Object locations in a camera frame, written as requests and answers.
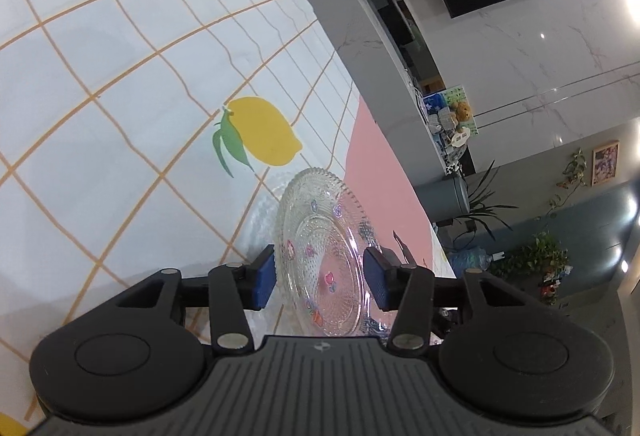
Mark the white checked lemon-print tablecloth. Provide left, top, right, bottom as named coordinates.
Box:
left=0, top=0, right=457, bottom=436

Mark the tall-leaved potted plant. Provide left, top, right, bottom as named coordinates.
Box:
left=462, top=161, right=521, bottom=237

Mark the white marble television cabinet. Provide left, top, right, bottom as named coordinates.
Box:
left=247, top=0, right=476, bottom=223

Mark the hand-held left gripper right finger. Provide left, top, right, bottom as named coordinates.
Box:
left=362, top=246, right=540, bottom=350

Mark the leafy potted plant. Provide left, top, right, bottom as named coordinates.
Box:
left=492, top=231, right=571, bottom=282

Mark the hanging vine plant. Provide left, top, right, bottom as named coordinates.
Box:
left=547, top=148, right=589, bottom=217

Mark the framed wall picture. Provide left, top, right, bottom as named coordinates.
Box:
left=591, top=142, right=621, bottom=187

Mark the clear patterned glass plate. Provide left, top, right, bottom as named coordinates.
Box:
left=275, top=167, right=374, bottom=337

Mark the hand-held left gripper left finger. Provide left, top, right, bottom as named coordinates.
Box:
left=116, top=243, right=277, bottom=350

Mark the grey cylindrical planter pot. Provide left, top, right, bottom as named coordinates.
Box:
left=415, top=176, right=471, bottom=225

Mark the blue water bottle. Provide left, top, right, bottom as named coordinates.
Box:
left=450, top=248, right=494, bottom=280

